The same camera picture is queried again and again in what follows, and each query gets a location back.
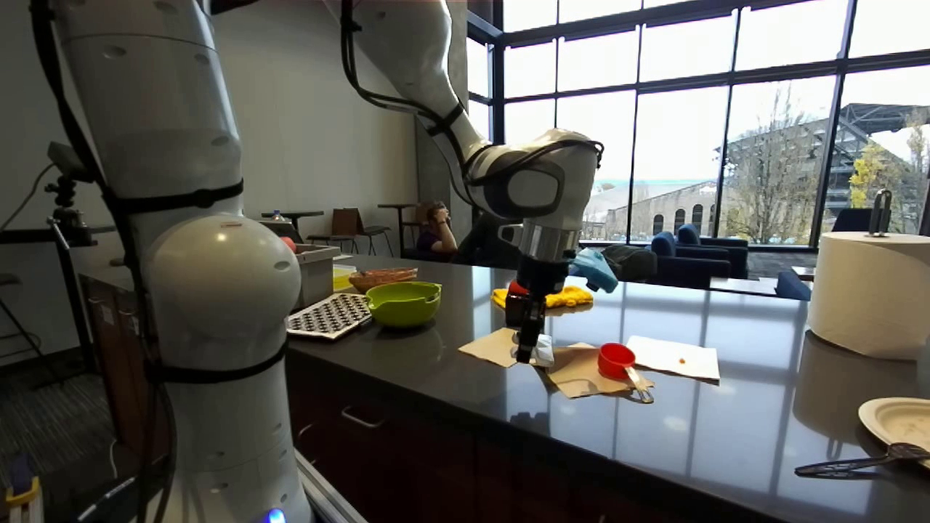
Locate dark wood counter cabinet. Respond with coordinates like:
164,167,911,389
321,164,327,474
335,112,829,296
285,338,779,523

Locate black utensil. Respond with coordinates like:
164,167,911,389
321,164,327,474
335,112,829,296
795,456,890,484

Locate white ice cube tray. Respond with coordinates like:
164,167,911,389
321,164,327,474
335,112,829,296
285,290,376,344

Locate green colander bowl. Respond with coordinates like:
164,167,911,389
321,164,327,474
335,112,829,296
363,279,446,333

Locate long dark blue sofa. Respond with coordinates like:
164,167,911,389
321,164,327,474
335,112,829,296
598,224,752,290

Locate small cafe table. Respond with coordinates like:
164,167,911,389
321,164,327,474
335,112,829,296
260,208,330,245

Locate grey plastic bin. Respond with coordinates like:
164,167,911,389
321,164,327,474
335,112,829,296
287,245,343,308

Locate white paper towel roll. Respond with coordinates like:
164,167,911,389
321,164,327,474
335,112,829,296
806,229,930,363

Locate person in purple shirt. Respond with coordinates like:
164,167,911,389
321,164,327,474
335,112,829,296
415,197,463,263

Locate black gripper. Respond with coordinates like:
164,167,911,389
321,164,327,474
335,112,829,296
514,256,574,370

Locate brown paper napkin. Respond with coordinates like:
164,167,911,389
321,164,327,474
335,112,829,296
546,344,658,402
456,325,527,372

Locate white plate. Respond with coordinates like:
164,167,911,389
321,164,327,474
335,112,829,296
854,394,930,459

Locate light blue cloth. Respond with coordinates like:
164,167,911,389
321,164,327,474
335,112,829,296
571,247,623,296

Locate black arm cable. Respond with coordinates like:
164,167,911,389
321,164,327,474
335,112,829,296
335,0,469,150

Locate red measuring cup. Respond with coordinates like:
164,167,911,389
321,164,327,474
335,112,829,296
595,340,658,397

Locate wooden chair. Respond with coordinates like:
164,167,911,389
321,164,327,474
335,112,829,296
327,208,394,256

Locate white plastic clip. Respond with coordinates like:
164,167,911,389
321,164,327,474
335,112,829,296
533,333,558,372

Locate white paper sheet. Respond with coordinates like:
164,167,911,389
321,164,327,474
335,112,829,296
625,335,725,385

